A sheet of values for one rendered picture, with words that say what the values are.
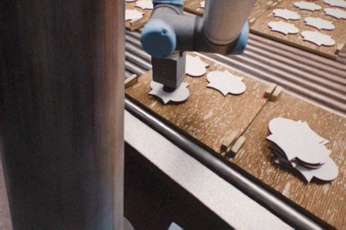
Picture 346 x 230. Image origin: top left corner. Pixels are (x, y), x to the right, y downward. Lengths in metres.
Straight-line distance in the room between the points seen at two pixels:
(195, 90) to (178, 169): 0.29
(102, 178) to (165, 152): 0.47
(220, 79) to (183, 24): 0.38
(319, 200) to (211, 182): 0.24
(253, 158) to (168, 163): 0.22
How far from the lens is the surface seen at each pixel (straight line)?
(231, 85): 0.80
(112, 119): 0.16
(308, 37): 1.22
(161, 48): 0.47
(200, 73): 0.83
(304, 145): 0.64
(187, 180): 0.59
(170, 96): 0.71
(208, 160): 0.62
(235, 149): 0.60
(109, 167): 0.17
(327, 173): 0.66
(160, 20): 0.48
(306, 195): 0.63
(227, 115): 0.71
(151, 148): 0.64
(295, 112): 0.79
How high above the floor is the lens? 1.44
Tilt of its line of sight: 44 degrees down
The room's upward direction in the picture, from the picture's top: straight up
